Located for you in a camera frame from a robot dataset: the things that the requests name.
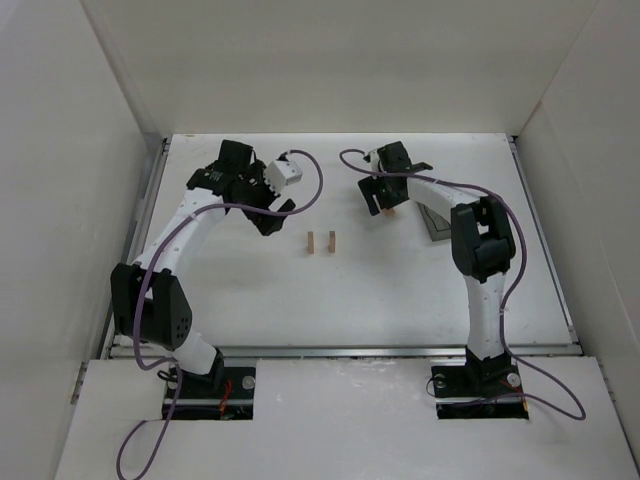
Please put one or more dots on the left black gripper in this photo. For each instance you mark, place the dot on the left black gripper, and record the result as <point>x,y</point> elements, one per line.
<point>259,198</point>

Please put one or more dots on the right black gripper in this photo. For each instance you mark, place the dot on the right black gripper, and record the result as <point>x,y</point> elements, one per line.
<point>382,190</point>

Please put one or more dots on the wood block one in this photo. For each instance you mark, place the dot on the wood block one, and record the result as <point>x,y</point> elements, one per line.
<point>310,243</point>

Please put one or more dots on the wood block three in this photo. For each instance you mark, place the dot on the wood block three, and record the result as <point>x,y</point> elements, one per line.
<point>332,242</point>

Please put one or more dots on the smoky transparent plastic box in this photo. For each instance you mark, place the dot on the smoky transparent plastic box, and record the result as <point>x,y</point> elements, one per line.
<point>437,227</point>

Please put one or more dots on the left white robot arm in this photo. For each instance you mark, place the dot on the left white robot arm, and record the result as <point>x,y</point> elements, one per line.
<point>149,302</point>

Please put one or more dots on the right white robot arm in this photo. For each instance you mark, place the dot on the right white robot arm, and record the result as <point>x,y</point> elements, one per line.
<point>482,247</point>

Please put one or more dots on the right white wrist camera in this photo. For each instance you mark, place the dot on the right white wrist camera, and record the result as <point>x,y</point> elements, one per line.
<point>371,156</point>

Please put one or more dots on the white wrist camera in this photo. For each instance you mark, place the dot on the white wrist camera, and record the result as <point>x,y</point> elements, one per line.
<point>280,174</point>
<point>371,156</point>

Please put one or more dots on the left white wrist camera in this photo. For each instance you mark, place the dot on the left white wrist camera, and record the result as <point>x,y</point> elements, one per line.
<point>280,174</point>

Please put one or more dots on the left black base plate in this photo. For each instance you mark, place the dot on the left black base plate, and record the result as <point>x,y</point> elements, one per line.
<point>228,397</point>

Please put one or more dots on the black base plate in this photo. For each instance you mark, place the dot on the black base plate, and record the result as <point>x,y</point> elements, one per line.
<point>459,397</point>
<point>228,397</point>

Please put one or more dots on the aluminium rail front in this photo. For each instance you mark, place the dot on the aluminium rail front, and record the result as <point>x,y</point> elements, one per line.
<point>290,352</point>

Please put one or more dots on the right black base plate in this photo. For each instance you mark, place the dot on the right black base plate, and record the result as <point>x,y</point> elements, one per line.
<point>459,397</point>

